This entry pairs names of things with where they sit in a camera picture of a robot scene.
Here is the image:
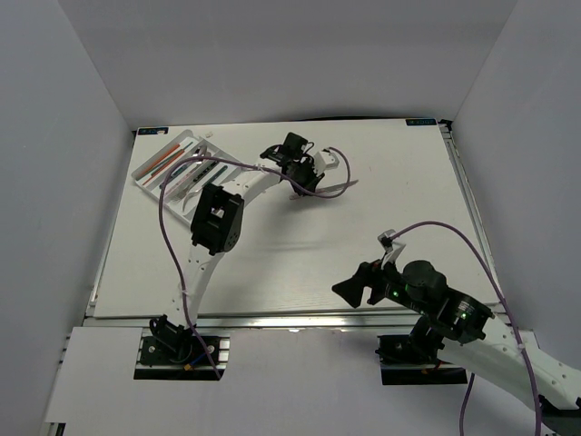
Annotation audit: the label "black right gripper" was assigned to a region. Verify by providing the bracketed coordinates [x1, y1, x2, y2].
[331, 252, 431, 317]

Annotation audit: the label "pink handled knife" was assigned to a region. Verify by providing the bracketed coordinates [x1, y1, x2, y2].
[315, 179, 359, 194]

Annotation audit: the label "green handled fork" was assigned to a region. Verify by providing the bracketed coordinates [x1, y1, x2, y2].
[193, 165, 228, 186]

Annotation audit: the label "dark handled fork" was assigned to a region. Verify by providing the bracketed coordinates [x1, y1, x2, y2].
[168, 161, 218, 190]

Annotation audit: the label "dark handled knife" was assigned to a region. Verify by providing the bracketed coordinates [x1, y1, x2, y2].
[182, 189, 201, 213]

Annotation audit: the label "red chopstick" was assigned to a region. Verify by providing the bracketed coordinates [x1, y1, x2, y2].
[137, 143, 180, 178]

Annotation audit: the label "orange chopstick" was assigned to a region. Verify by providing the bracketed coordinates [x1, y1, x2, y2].
[142, 171, 166, 185]

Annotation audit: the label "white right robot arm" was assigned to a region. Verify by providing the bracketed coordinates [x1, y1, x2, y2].
[363, 260, 580, 412]

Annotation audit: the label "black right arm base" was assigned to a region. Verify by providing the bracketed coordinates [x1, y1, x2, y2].
[375, 335, 468, 386]

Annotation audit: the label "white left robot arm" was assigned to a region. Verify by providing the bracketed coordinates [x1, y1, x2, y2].
[149, 133, 353, 362]

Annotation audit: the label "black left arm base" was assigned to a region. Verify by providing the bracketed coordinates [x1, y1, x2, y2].
[133, 315, 228, 382]

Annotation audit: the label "white compartment tray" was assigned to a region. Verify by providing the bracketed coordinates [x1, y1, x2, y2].
[131, 130, 243, 225]

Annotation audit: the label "blue label sticker right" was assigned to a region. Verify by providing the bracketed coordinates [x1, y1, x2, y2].
[405, 118, 438, 126]

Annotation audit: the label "blue label sticker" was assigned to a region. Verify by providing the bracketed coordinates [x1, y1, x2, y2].
[137, 127, 169, 135]
[405, 118, 438, 126]

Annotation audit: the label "blue label sticker left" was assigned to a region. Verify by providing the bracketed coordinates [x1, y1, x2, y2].
[137, 127, 169, 135]

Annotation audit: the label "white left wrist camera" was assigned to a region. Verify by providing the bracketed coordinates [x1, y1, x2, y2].
[313, 150, 339, 175]

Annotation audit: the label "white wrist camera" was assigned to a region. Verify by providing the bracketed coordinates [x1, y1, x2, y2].
[378, 229, 406, 267]
[313, 150, 339, 175]

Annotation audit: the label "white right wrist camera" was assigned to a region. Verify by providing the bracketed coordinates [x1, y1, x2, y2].
[378, 229, 406, 267]

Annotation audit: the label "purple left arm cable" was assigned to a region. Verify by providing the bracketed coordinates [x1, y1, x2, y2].
[157, 145, 351, 379]

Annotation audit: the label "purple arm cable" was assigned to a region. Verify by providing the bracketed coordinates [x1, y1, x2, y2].
[385, 220, 543, 436]
[157, 145, 351, 379]

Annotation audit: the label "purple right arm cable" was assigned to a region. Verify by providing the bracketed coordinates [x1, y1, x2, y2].
[385, 220, 543, 436]

